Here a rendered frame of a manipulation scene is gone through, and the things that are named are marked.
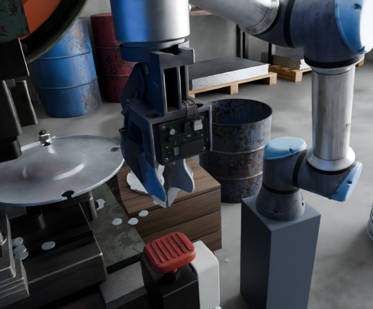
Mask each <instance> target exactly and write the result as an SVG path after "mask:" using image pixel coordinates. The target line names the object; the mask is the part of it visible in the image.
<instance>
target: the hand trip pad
mask: <svg viewBox="0 0 373 309"><path fill-rule="evenodd" d="M143 252H144V257H145V259H146V260H147V262H148V264H149V265H150V267H151V268H152V270H153V271H154V272H155V273H158V274H164V273H170V274H173V273H175V272H176V271H177V268H179V267H181V266H183V265H185V264H187V263H189V262H191V261H193V260H194V259H195V257H196V248H195V247H194V245H193V244H192V243H191V242H190V240H189V239H188V238H187V236H186V235H185V234H183V233H181V232H174V233H171V234H168V235H166V236H164V237H161V238H158V239H156V240H154V241H151V242H149V243H147V244H146V245H145V246H144V249H143Z"/></svg>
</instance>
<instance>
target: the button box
mask: <svg viewBox="0 0 373 309"><path fill-rule="evenodd" d="M193 245H194V247H195V248H196V257H195V259H194V260H193V261H191V262H189V265H191V267H192V268H193V272H194V275H195V276H196V278H197V279H198V281H199V299H200V309H213V308H215V307H217V306H219V305H220V288H219V265H218V260H217V258H216V257H215V256H214V255H213V254H212V252H211V251H210V250H209V249H208V248H207V247H206V246H205V244H203V242H202V241H200V240H199V241H197V242H194V243H193Z"/></svg>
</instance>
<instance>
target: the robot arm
mask: <svg viewBox="0 0 373 309"><path fill-rule="evenodd" d="M190 4H191V5H193V6H196V7H198V8H200V9H203V10H205V11H208V12H210V13H212V14H215V15H218V16H219V17H222V18H225V19H227V20H229V21H232V22H234V23H237V24H238V26H239V27H240V29H241V30H242V31H243V32H245V33H247V34H249V35H251V36H254V37H257V38H259V39H261V40H264V41H266V42H269V43H271V44H274V45H278V46H281V47H286V48H297V49H303V50H304V62H305V63H306V64H307V65H308V66H309V67H311V68H312V146H311V147H310V148H309V149H308V148H306V143H305V141H304V140H302V139H300V138H297V137H280V138H276V139H273V140H270V141H269V142H268V143H267V144H265V146H264V154H263V178H262V185H261V188H260V191H259V193H258V195H257V197H256V209H257V211H258V212H259V213H260V214H262V215H263V216H265V217H267V218H269V219H273V220H276V221H291V220H294V219H297V218H299V217H300V216H302V214H303V213H304V207H305V202H304V198H303V195H302V191H301V189H303V190H306V191H309V192H311V193H314V194H318V195H320V196H323V197H326V198H328V199H329V200H331V199H332V200H336V201H338V202H344V201H346V200H347V199H348V198H349V197H350V195H351V193H352V191H353V189H354V187H355V185H356V183H357V181H358V179H359V177H360V173H361V170H362V168H363V165H362V163H360V162H358V161H355V154H354V152H353V150H352V149H351V148H350V147H349V140H350V124H351V115H352V100H353V84H354V76H355V65H356V64H358V63H359V62H360V61H361V60H362V59H363V58H364V54H365V53H367V52H369V51H370V50H371V48H372V47H373V0H110V8H111V12H112V20H113V28H114V33H115V39H116V40H117V41H118V42H120V43H121V44H120V45H119V48H120V56H121V59H122V60H123V61H129V62H137V63H136V64H135V65H134V67H133V69H132V71H131V73H130V75H129V77H128V79H127V81H126V83H125V85H124V87H123V89H122V91H121V93H120V95H119V97H118V98H119V100H120V104H121V107H122V109H123V110H122V111H121V114H122V115H123V116H124V117H125V118H124V127H123V128H120V129H119V132H120V136H121V153H122V155H123V158H124V160H125V161H126V163H127V165H128V166H129V167H130V169H131V170H132V172H133V173H134V174H135V176H136V177H137V179H138V180H139V181H140V183H141V184H142V186H143V187H144V188H145V190H146V191H147V192H148V194H149V195H150V196H151V198H152V199H153V200H154V201H155V202H156V203H157V204H159V205H160V206H162V207H163V208H166V207H169V206H171V204H172V203H173V201H174V199H175V197H176V195H177V193H178V191H179V189H181V190H184V191H186V192H188V193H192V192H193V191H194V180H193V178H192V176H191V175H190V173H189V171H188V169H187V167H186V164H185V159H186V158H190V157H193V156H196V155H200V154H203V153H206V152H207V151H208V150H209V151H212V113H211V106H210V105H208V104H206V103H204V102H202V101H199V100H197V99H195V98H193V97H191V96H190V95H189V84H188V65H190V64H194V49H192V48H189V40H188V39H186V37H187V36H188V35H189V34H190V23H189V12H190V10H191V6H190ZM207 129H208V139H207ZM159 164H161V165H162V166H164V170H163V174H162V175H163V178H164V185H162V180H161V179H160V178H159V176H158V167H159Z"/></svg>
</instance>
